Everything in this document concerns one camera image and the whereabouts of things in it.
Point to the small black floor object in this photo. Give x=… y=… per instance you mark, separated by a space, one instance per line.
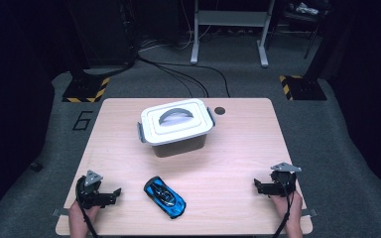
x=36 y=166

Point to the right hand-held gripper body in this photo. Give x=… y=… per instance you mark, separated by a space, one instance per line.
x=282 y=183

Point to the clear brown storage box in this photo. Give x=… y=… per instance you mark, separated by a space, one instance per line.
x=178 y=148

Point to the dark round table grommet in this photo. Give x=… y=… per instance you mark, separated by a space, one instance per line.
x=219 y=110

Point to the dark cabinet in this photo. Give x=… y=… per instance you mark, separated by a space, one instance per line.
x=105 y=29

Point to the person's right hand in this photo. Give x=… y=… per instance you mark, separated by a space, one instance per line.
x=282 y=208

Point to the black stand base striped edge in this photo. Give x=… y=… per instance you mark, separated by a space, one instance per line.
x=86 y=89
x=306 y=89

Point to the white metal stand frame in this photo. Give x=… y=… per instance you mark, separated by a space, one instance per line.
x=231 y=18

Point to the person's left hand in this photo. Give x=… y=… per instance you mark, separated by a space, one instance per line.
x=81 y=216

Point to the grey tape strip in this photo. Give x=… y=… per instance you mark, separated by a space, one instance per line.
x=59 y=212
x=312 y=212

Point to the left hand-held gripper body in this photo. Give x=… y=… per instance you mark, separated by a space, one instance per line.
x=91 y=195

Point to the blue toy car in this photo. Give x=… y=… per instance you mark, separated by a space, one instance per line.
x=163 y=196

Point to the dark chair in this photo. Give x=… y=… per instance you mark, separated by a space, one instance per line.
x=306 y=15

